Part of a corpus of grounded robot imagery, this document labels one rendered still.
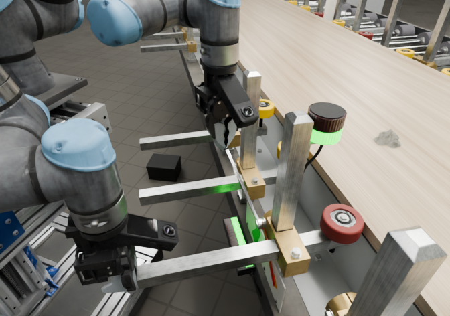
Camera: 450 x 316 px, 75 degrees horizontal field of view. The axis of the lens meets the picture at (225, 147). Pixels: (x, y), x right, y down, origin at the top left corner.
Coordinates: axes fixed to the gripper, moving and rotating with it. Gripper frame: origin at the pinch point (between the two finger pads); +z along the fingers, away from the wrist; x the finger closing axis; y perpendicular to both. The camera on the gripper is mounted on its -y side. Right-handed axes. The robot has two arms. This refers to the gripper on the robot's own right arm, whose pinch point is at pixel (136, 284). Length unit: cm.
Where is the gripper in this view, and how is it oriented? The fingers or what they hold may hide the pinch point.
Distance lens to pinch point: 64.6
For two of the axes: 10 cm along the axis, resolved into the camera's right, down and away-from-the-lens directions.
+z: -0.2, 8.1, 5.8
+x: 2.2, 5.7, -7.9
